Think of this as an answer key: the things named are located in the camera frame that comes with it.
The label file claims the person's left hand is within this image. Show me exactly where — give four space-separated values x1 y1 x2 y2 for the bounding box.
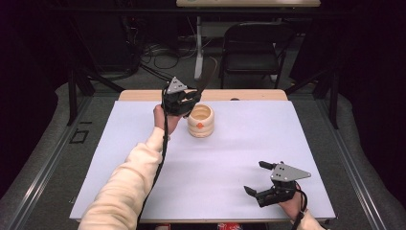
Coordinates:
152 103 184 136

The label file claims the cream ribbed cup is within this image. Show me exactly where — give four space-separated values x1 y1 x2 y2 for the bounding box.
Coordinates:
186 103 215 139

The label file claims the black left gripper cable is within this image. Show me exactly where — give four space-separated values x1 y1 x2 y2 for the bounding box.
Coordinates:
136 87 170 226

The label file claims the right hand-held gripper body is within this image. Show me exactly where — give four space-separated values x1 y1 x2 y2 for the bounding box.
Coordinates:
255 162 312 208

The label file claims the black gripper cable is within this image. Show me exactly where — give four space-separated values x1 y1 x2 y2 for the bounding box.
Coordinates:
136 87 170 226
290 187 310 230

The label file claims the person's red patterned clothing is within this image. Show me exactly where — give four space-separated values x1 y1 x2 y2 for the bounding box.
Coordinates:
154 222 239 230

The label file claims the black folding chair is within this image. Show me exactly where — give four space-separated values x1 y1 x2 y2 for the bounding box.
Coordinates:
218 21 297 90

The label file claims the bundle of floor cables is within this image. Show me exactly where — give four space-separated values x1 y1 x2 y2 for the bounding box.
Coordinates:
138 37 199 90

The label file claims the black metal stand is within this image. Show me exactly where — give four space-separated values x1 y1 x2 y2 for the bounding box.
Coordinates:
283 12 341 130
65 9 126 127

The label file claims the wooden table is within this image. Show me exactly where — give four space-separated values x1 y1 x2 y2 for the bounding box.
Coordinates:
75 89 337 224

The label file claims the aluminium floor rail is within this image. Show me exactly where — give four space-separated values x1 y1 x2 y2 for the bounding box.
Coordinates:
9 95 94 230
315 99 389 230

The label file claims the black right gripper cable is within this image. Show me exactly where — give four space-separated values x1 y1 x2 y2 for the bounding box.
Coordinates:
290 187 310 230

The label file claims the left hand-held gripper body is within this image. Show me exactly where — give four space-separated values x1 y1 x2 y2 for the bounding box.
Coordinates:
162 76 194 117

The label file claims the person's right hand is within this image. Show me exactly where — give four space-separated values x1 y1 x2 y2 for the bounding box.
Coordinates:
278 191 308 222

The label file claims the white-legged desk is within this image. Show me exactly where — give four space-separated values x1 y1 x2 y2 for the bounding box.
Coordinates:
175 0 322 81

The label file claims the white table mat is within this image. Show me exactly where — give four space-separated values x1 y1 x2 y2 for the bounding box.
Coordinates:
69 100 337 221

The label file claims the dark curtain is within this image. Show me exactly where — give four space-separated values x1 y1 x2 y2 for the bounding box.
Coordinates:
338 0 406 200
0 0 70 200

